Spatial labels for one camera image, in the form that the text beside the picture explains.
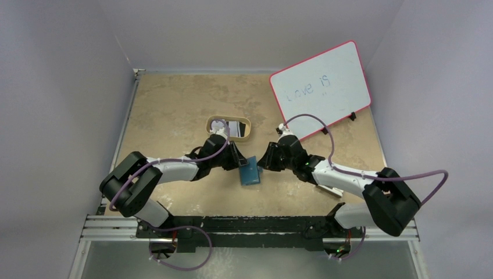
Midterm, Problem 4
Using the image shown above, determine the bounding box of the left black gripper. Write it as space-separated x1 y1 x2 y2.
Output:
210 141 248 171

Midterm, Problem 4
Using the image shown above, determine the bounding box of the blue card holder wallet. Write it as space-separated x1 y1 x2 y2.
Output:
239 156 263 186

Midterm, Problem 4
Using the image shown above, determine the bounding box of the credit cards stack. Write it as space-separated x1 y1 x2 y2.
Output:
210 119 248 138

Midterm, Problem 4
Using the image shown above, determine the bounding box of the tan oval tray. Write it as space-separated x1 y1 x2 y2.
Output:
206 115 252 142

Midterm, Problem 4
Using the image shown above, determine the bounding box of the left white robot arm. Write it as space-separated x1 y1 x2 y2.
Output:
99 134 248 238

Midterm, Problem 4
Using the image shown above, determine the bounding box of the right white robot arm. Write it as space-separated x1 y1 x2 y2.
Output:
257 135 421 237

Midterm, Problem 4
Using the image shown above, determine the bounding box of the white black eraser block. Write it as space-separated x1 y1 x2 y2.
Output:
317 185 344 198

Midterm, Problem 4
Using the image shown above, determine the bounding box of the pink framed whiteboard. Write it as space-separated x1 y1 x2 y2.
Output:
269 41 371 140

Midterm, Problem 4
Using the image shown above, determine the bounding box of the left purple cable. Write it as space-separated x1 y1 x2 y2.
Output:
109 118 231 212

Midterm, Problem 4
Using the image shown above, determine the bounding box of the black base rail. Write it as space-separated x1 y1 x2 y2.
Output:
136 211 363 256

